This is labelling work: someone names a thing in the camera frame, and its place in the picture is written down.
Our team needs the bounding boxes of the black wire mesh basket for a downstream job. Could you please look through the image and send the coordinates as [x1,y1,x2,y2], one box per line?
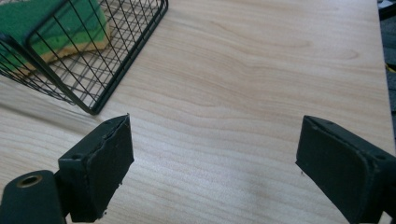
[0,0,170,117]

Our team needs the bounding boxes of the yellow and green sponge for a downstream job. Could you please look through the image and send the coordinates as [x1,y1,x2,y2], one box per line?
[0,0,111,77]

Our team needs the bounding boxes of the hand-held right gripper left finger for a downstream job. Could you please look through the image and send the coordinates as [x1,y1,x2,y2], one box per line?
[57,113,135,224]

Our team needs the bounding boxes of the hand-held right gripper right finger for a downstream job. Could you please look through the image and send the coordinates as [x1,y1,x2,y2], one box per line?
[295,115,396,224]

